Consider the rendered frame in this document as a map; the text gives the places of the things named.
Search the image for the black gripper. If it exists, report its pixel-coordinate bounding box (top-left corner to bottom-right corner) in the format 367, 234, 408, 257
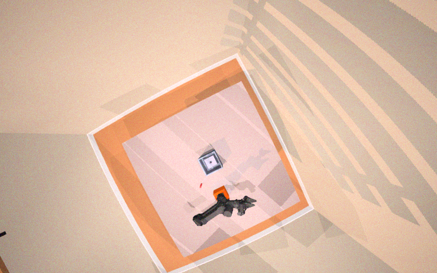
233, 196, 257, 213

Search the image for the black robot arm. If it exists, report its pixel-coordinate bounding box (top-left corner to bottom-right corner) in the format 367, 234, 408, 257
193, 193, 245, 226

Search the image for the white square plate with hole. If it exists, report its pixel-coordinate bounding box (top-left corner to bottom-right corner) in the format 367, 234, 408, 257
204, 155, 218, 169

